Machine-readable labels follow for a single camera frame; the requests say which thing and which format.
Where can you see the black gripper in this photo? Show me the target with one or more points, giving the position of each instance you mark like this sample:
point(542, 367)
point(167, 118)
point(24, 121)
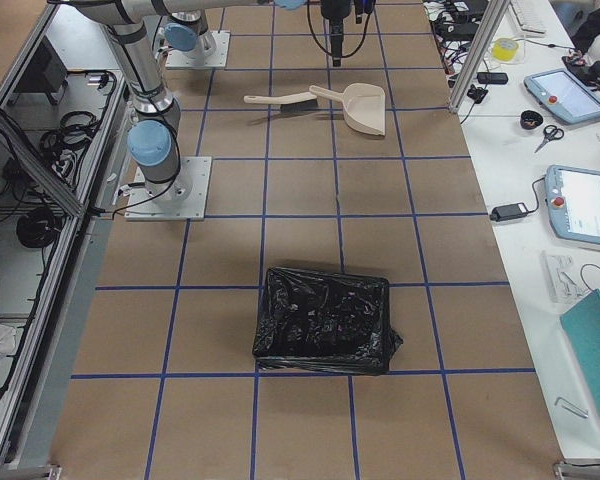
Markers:
point(333, 13)

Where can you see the white plastic dustpan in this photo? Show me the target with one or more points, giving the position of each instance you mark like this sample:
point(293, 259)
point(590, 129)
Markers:
point(363, 106)

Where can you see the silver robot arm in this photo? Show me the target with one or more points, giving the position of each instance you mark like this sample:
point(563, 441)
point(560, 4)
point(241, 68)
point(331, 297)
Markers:
point(123, 23)
point(188, 32)

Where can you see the black bin at left edge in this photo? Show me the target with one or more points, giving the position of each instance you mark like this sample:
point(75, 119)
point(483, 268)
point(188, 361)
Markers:
point(325, 322)

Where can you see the yellow tape roll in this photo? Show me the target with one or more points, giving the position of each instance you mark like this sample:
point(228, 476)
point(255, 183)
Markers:
point(504, 49)

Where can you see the far blue teach pendant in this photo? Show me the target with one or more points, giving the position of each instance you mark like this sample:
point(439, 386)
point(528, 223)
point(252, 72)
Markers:
point(564, 96)

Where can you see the blue teach pendant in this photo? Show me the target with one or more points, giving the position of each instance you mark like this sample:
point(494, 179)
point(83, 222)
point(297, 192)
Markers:
point(573, 203)
point(564, 96)

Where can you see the black power brick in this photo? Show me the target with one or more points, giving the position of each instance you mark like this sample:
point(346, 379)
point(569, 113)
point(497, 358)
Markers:
point(509, 212)

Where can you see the near blue teach pendant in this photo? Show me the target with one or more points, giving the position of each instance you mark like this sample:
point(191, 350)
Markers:
point(573, 203)

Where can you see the metal hex key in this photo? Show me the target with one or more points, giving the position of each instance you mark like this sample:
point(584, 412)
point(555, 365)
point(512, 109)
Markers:
point(571, 407)

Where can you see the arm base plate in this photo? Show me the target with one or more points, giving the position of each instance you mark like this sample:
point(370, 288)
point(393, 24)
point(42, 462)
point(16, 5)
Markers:
point(178, 61)
point(185, 199)

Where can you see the black handled scissors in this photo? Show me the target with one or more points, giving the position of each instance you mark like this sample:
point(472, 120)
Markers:
point(551, 133)

